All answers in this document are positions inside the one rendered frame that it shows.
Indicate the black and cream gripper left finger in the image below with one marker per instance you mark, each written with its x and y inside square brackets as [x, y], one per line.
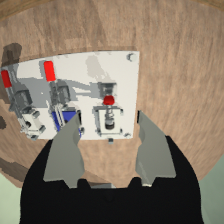
[58, 166]

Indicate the grey fixture plate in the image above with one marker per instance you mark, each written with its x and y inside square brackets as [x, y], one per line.
[83, 73]

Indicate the blue flat plate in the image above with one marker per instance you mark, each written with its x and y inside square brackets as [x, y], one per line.
[67, 115]

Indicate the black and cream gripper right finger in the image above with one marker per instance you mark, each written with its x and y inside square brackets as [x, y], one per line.
[161, 164]

